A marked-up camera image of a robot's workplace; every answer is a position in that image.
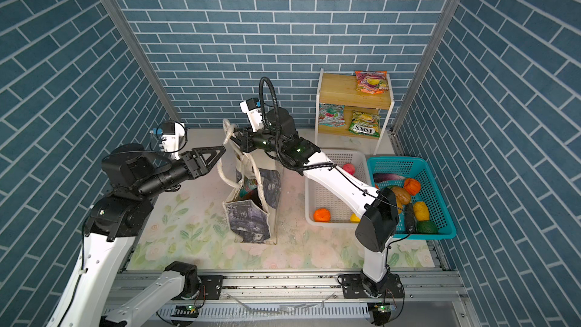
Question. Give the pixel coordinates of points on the wooden two-tier shelf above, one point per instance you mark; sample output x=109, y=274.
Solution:
x=340, y=89

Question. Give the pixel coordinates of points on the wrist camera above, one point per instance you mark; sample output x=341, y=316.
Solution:
x=172, y=137
x=252, y=109

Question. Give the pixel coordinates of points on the yellow lemon front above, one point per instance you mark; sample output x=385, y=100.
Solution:
x=354, y=218

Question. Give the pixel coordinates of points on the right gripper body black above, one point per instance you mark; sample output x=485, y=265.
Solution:
x=264, y=140

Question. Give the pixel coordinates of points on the white plastic basket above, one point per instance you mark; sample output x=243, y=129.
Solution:
x=334, y=189

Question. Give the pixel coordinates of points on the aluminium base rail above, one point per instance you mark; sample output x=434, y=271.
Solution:
x=276, y=295

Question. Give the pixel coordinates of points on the teal snack bag top shelf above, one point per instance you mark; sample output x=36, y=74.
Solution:
x=249, y=187

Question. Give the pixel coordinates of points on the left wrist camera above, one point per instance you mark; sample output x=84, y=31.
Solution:
x=172, y=137

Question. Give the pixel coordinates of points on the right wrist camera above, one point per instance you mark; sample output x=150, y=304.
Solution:
x=252, y=109

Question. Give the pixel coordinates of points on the floral table mat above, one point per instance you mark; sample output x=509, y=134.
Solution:
x=190, y=226

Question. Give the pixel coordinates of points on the brown potato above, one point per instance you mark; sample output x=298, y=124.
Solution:
x=402, y=196

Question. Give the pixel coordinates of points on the pink yellow snack bag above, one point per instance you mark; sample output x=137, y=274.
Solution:
x=372, y=82

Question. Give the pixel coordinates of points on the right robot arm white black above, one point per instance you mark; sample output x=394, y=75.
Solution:
x=376, y=208

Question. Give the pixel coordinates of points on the teal red snack bag lower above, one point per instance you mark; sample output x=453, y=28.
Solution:
x=331, y=115

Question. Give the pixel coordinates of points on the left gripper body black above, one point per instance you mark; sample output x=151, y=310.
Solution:
x=191, y=174

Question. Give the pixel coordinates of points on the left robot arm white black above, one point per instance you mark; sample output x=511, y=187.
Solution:
x=114, y=223

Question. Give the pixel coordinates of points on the orange tangerine front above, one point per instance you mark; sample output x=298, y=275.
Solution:
x=322, y=215

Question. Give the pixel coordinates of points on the teal plastic basket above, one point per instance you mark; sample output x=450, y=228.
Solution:
x=417, y=169

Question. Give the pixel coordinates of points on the beige canvas grocery bag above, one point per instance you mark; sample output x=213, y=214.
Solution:
x=253, y=220

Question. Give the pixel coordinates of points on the green avocado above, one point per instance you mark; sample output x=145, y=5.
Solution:
x=427, y=227

